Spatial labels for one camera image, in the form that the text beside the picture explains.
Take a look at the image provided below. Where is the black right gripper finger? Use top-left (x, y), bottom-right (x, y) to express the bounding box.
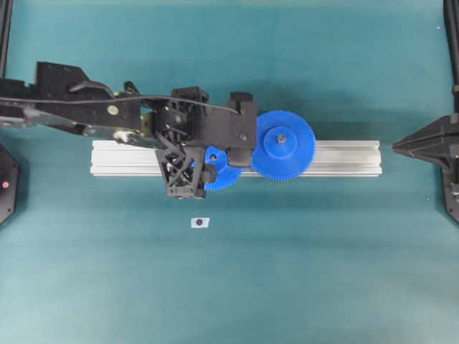
top-left (392, 145), bottom-right (452, 171)
top-left (394, 115), bottom-right (451, 145)

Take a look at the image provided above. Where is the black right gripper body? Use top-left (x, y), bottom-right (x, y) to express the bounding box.
top-left (440, 85), bottom-right (458, 215)

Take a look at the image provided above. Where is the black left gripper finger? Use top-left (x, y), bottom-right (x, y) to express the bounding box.
top-left (156, 147), bottom-right (217, 198)
top-left (226, 92), bottom-right (257, 168)

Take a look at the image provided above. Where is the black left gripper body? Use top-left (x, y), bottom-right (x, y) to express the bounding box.
top-left (143, 87), bottom-right (235, 150)

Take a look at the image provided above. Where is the small blue plastic gear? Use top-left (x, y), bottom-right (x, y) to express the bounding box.
top-left (204, 147), bottom-right (242, 191)

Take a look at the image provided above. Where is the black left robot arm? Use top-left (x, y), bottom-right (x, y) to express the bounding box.
top-left (1, 62), bottom-right (257, 199)

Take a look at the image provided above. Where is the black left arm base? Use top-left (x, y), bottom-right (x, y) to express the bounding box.
top-left (0, 145), bottom-right (19, 224)

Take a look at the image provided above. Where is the large blue plastic gear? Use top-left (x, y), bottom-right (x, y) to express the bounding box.
top-left (252, 110), bottom-right (316, 181)

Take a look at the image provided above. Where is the small tape marker with dot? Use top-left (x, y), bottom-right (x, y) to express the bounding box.
top-left (191, 217), bottom-right (210, 229)

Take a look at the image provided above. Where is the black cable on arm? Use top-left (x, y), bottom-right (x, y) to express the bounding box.
top-left (0, 93), bottom-right (240, 116)

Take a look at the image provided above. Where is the silver aluminium extrusion rail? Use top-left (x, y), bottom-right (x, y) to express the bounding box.
top-left (90, 140), bottom-right (382, 177)

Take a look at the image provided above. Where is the black right frame post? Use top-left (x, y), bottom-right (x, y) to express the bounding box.
top-left (443, 0), bottom-right (458, 86)

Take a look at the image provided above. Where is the black frame post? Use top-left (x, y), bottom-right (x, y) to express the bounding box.
top-left (0, 0), bottom-right (14, 78)
top-left (443, 0), bottom-right (458, 86)

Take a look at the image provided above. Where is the black left frame post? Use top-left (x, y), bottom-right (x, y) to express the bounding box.
top-left (0, 0), bottom-right (14, 78)

